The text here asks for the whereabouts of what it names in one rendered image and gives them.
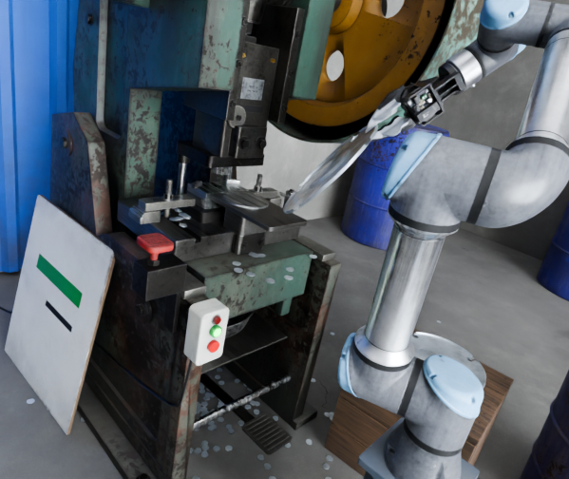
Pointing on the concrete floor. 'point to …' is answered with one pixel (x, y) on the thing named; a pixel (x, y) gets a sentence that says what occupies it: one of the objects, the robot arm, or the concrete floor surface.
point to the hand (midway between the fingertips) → (370, 131)
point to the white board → (58, 308)
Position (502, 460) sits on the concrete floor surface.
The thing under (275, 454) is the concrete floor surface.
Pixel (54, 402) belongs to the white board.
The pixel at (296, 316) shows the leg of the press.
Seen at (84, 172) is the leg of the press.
